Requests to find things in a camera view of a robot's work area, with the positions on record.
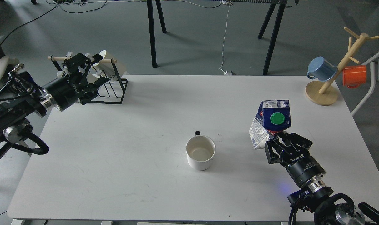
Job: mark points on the blue white milk carton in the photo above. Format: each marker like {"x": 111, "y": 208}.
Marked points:
{"x": 273, "y": 116}

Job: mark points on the black wire mug rack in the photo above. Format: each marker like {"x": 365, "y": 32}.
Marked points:
{"x": 111, "y": 92}

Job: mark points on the black trestle table legs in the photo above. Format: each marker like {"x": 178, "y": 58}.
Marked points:
{"x": 212, "y": 28}

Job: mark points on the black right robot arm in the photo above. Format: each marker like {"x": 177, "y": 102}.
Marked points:
{"x": 327, "y": 208}

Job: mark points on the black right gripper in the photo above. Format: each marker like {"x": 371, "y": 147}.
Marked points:
{"x": 294, "y": 156}

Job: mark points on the blue enamel mug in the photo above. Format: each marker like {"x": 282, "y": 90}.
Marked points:
{"x": 321, "y": 69}

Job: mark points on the wooden mug tree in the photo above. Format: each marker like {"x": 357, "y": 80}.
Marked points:
{"x": 323, "y": 93}

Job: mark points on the white ceramic mug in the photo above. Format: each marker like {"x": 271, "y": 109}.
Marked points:
{"x": 200, "y": 150}

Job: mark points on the cream mug rear on rack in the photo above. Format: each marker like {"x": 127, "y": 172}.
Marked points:
{"x": 108, "y": 68}

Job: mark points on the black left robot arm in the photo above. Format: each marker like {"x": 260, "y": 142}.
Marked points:
{"x": 20, "y": 97}

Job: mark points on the orange mug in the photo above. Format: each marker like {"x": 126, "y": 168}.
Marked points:
{"x": 354, "y": 76}

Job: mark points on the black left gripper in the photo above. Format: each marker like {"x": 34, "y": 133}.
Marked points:
{"x": 68, "y": 90}

